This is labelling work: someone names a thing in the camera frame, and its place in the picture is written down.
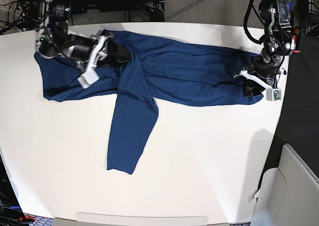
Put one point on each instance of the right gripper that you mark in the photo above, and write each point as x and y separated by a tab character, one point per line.
79	48

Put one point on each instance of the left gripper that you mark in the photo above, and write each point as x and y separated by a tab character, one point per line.
261	75

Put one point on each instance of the blue long-sleeve shirt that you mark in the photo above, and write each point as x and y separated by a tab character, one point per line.
160	68

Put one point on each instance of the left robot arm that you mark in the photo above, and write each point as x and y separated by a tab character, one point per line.
278	38

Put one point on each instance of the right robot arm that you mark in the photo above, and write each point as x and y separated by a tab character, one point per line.
52	31

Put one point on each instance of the beige plastic bin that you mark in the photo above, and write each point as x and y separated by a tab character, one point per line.
289	194

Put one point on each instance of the black box with red label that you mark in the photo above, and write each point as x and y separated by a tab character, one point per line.
11	213

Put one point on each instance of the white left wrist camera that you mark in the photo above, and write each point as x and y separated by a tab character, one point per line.
273	94

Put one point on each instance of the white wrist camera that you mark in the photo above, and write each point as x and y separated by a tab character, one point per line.
273	94
88	78

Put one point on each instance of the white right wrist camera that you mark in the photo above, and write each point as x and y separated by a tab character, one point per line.
88	78

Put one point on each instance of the black table frame leg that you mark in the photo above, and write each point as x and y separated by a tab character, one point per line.
155	9

